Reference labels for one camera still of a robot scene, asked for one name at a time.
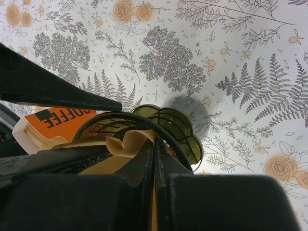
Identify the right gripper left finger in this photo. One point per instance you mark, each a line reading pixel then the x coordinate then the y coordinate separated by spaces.
pixel 122 200

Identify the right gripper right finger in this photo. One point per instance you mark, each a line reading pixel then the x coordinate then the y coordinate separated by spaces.
pixel 165 167

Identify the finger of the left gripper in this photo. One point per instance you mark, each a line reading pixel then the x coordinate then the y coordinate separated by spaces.
pixel 67 161
pixel 24 82

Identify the brown paper coffee filter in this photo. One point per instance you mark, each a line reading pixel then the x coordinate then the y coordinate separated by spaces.
pixel 122 151

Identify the green glass dripper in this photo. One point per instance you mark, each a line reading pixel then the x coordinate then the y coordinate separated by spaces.
pixel 173 127

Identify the coffee filter pack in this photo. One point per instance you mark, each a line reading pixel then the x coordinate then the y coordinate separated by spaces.
pixel 49 127

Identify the floral table mat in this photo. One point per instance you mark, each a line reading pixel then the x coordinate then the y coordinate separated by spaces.
pixel 245 61

